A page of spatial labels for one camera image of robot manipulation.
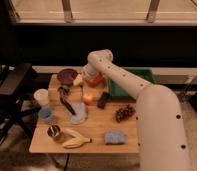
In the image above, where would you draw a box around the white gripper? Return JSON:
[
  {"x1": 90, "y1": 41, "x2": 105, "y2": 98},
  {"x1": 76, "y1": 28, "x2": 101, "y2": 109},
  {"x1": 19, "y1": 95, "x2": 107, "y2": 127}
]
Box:
[{"x1": 73, "y1": 64, "x2": 98, "y2": 86}]

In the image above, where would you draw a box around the silver fork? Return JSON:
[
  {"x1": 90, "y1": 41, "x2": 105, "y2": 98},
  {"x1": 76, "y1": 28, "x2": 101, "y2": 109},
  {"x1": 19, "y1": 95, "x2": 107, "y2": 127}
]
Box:
[{"x1": 79, "y1": 84, "x2": 84, "y2": 98}]

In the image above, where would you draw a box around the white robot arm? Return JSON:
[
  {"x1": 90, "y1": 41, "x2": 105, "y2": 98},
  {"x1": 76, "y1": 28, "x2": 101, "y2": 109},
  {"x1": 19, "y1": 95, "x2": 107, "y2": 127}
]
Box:
[{"x1": 82, "y1": 49, "x2": 191, "y2": 171}]

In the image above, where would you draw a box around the clear plastic cup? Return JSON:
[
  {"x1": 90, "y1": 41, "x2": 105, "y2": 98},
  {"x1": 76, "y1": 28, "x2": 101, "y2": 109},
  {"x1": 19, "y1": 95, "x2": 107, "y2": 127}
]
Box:
[{"x1": 71, "y1": 103, "x2": 88, "y2": 124}]

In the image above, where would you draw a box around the white cup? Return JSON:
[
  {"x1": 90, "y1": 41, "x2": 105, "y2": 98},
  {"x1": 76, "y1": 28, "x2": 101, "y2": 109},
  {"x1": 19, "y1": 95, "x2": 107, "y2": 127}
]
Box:
[{"x1": 34, "y1": 89, "x2": 49, "y2": 106}]

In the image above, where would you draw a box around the blue plastic cup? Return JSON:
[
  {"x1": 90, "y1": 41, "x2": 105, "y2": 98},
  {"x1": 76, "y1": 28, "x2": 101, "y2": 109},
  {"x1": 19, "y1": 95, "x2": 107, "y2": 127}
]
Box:
[{"x1": 38, "y1": 107, "x2": 53, "y2": 123}]

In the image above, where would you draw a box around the purple bowl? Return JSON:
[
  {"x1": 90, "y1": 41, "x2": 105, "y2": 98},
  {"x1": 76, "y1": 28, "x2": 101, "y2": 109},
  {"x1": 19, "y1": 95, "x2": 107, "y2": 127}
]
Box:
[{"x1": 57, "y1": 68, "x2": 78, "y2": 86}]

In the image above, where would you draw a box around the red bowl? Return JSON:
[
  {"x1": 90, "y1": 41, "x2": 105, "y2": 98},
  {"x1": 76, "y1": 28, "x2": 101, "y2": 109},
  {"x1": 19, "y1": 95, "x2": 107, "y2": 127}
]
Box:
[{"x1": 85, "y1": 73, "x2": 103, "y2": 87}]

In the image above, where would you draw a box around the apple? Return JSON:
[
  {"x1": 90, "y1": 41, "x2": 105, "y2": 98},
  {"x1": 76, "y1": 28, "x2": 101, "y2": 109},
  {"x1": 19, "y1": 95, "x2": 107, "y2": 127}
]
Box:
[{"x1": 83, "y1": 94, "x2": 93, "y2": 105}]

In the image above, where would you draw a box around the black rectangular block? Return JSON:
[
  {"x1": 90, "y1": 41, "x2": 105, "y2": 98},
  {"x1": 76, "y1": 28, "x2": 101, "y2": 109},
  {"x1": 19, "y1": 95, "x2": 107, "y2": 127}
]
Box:
[{"x1": 97, "y1": 92, "x2": 110, "y2": 109}]

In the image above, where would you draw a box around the green plastic bin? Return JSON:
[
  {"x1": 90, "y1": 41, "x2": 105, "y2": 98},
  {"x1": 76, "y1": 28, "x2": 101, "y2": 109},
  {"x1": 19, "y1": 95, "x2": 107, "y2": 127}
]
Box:
[{"x1": 107, "y1": 67, "x2": 157, "y2": 101}]

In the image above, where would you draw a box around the wooden folding table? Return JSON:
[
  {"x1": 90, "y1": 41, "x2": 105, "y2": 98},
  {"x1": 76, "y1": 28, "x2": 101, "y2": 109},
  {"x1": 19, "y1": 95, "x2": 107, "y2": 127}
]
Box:
[{"x1": 29, "y1": 74, "x2": 138, "y2": 154}]

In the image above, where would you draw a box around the bunch of dark grapes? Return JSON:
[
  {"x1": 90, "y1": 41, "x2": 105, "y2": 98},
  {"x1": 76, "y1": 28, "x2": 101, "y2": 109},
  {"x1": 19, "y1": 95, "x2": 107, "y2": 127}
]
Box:
[{"x1": 116, "y1": 105, "x2": 135, "y2": 123}]

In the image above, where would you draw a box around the brown tin can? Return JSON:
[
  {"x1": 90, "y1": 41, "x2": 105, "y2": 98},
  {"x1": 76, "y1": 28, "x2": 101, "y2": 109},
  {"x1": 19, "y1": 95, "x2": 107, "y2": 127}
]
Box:
[{"x1": 47, "y1": 125, "x2": 61, "y2": 141}]

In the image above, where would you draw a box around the yellow banana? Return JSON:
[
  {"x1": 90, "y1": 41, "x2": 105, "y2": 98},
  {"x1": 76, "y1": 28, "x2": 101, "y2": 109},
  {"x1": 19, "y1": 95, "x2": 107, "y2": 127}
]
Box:
[{"x1": 62, "y1": 128, "x2": 92, "y2": 149}]

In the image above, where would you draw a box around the blue sponge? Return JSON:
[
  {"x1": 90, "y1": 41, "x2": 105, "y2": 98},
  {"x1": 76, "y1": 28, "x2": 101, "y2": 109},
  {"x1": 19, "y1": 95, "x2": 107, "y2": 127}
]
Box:
[{"x1": 104, "y1": 131, "x2": 125, "y2": 145}]

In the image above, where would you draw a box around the black office chair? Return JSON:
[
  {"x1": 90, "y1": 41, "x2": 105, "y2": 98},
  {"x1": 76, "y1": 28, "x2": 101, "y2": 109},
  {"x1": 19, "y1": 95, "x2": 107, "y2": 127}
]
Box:
[{"x1": 0, "y1": 62, "x2": 39, "y2": 143}]

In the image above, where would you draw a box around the black handled brush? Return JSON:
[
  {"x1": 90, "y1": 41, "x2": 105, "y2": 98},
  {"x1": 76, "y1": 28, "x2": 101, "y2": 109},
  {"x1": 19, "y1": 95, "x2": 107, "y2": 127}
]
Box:
[{"x1": 58, "y1": 86, "x2": 76, "y2": 115}]

